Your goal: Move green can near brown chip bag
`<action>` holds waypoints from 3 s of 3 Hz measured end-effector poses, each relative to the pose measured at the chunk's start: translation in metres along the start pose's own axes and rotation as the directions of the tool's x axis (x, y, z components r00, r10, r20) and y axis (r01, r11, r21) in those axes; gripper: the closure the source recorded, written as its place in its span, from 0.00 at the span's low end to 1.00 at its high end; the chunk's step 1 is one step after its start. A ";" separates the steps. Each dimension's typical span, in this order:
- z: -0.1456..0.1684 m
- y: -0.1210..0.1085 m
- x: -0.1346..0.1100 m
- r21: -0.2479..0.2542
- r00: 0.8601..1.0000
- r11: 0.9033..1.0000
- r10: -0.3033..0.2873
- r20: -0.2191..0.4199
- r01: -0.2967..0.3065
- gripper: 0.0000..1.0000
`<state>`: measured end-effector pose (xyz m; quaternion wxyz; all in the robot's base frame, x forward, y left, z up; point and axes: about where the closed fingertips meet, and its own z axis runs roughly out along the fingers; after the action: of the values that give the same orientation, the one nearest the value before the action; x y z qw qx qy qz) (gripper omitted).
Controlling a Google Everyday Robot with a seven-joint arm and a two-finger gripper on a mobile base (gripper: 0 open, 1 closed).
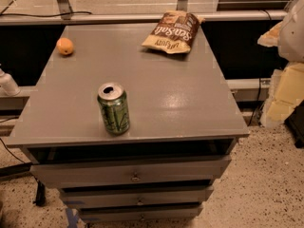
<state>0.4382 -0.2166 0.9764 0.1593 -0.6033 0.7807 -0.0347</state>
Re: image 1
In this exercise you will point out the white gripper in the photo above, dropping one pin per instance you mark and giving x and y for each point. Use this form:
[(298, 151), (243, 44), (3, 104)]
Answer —
[(294, 32)]

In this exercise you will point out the green soda can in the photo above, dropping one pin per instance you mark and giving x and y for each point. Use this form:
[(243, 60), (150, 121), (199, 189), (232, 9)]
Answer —
[(112, 101)]

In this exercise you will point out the brown chip bag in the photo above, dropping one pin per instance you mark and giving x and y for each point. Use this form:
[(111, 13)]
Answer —
[(174, 33)]

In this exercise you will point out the grey drawer cabinet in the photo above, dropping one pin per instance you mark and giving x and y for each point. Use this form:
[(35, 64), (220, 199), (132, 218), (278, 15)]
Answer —
[(128, 133)]

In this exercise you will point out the top grey drawer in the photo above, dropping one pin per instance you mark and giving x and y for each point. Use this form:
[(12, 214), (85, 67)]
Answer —
[(85, 174)]

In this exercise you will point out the grey drawer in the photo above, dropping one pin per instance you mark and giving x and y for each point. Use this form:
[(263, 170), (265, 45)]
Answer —
[(137, 197), (145, 212), (85, 174)]

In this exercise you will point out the bottom grey drawer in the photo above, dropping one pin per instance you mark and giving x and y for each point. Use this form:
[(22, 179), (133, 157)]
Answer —
[(145, 212)]

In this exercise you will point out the middle grey drawer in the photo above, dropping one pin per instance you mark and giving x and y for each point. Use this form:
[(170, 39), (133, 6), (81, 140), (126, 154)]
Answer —
[(137, 197)]

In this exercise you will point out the orange fruit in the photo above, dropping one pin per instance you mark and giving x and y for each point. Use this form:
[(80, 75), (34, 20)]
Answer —
[(65, 46)]

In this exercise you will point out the white pipe at left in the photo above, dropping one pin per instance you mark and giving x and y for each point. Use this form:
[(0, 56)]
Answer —
[(8, 84)]

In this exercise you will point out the metal frame rail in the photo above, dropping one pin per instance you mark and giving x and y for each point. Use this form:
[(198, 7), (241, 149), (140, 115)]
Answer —
[(89, 19)]

